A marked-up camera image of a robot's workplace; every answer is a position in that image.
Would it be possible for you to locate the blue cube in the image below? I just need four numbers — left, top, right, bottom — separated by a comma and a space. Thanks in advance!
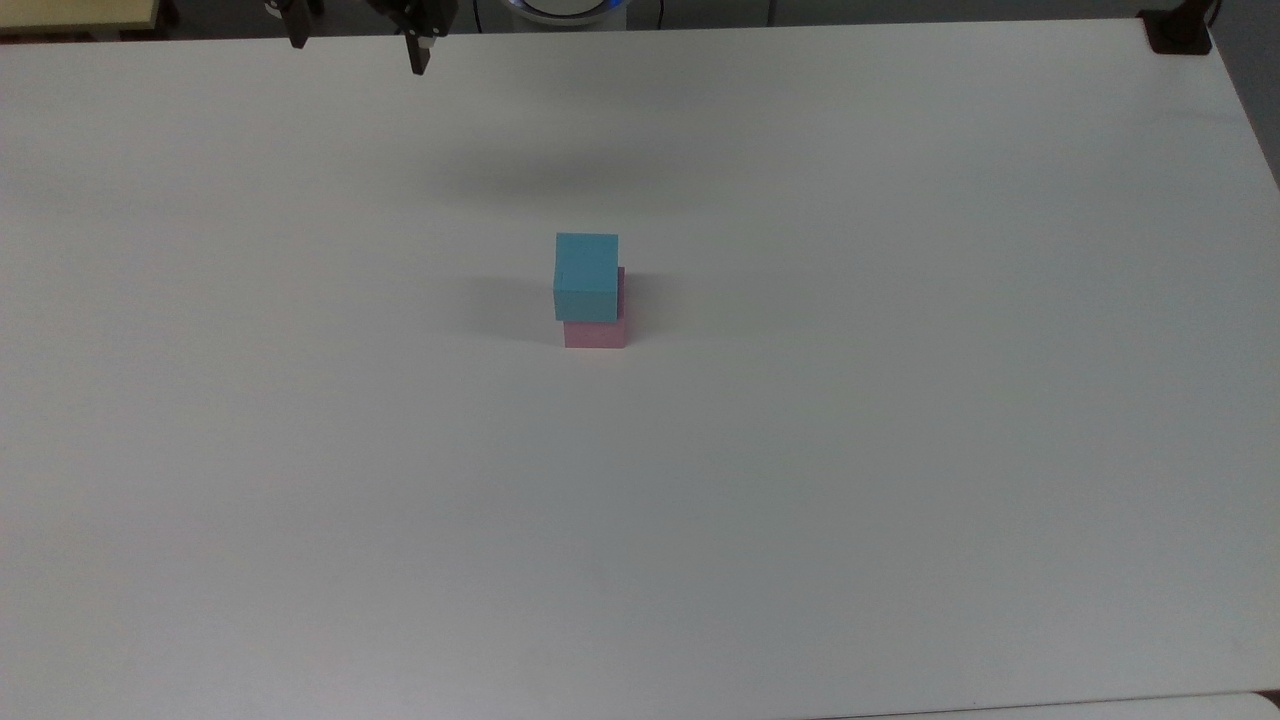
553, 232, 621, 324

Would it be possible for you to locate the white robot base blue ring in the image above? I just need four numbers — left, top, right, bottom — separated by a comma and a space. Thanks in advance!
504, 0, 632, 27

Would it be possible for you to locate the pink cube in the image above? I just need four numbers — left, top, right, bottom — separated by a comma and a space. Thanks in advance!
563, 265, 629, 350

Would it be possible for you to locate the black table clamp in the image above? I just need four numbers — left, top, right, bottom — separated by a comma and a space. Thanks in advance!
1137, 0, 1218, 57

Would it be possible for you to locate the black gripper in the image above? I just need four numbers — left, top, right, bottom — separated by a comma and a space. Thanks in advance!
284, 0, 460, 77

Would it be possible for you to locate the yellow wooden side table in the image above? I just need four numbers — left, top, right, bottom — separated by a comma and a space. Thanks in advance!
0, 0, 162, 39

